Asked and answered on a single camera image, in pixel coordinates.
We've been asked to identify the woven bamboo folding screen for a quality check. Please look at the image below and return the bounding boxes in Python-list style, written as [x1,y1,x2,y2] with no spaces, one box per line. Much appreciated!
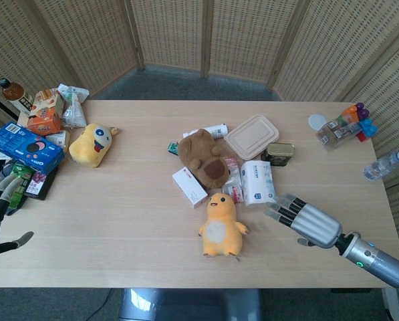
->
[0,0,399,261]

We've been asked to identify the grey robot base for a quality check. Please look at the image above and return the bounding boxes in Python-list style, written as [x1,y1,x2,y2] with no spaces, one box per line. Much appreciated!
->
[118,288,263,321]

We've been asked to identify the clear packaged bread bag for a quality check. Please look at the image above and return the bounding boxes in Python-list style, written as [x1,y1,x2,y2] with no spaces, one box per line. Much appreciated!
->
[315,118,361,151]

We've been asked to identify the small white beige packet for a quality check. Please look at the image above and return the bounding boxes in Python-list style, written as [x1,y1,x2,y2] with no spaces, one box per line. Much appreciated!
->
[45,129,71,149]

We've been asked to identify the green snack pouch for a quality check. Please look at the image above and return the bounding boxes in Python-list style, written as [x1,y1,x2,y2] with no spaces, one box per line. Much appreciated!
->
[5,160,35,211]

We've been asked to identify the orange snack box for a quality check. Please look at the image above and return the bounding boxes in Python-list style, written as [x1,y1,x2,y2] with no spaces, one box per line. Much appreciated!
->
[26,88,65,136]

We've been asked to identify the blue Oreo box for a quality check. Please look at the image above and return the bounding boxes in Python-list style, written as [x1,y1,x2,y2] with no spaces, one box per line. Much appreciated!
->
[0,122,65,176]

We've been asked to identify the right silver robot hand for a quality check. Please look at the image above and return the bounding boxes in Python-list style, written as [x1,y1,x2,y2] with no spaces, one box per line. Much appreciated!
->
[264,193,343,249]

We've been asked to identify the dark green meat tin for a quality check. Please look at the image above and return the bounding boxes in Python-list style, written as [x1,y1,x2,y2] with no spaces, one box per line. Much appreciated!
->
[261,142,296,167]

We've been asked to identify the white red small box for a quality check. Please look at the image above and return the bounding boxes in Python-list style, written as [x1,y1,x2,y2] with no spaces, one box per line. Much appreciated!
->
[171,166,209,209]

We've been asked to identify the beige lidded lunch box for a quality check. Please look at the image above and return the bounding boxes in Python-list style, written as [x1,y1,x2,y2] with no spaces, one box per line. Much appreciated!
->
[223,114,281,159]

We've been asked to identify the clear water bottle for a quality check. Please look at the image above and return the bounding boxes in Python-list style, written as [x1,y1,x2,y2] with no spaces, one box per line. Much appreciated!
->
[362,148,399,182]

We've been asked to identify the colourful toy building blocks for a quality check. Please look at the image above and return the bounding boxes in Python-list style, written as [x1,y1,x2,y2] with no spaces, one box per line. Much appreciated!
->
[340,102,379,143]

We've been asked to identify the red white zip bag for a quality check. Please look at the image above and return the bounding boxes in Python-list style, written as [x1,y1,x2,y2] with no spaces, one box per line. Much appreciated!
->
[221,156,245,205]

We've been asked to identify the yellow emoji face plush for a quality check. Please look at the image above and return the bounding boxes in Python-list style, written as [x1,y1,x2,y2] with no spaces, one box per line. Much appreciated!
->
[68,122,121,169]

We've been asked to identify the dark purple grape box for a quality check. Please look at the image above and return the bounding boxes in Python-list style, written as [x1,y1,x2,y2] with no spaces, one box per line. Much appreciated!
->
[24,167,59,201]

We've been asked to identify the white tissue pack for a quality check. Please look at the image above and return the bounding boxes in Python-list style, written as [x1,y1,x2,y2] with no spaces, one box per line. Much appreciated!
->
[240,160,277,207]

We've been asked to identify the yellow plush duck toy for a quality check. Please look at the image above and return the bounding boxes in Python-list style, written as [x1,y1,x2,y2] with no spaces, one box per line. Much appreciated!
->
[198,192,249,259]

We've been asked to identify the brown tea bottle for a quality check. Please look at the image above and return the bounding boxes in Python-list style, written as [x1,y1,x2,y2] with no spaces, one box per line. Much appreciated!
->
[0,78,35,118]

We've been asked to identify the white green snack bag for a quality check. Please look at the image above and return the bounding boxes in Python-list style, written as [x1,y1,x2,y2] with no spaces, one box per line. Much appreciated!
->
[57,83,90,129]

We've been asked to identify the brown capybara plush toy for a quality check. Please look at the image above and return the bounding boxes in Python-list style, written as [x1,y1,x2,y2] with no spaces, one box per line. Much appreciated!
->
[177,128,230,183]

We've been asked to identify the white cylindrical bottle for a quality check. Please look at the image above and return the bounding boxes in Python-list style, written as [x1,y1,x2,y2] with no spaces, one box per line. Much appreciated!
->
[182,122,229,140]

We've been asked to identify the white round lid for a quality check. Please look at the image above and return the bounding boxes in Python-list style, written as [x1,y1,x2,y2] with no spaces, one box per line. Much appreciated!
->
[308,114,327,131]

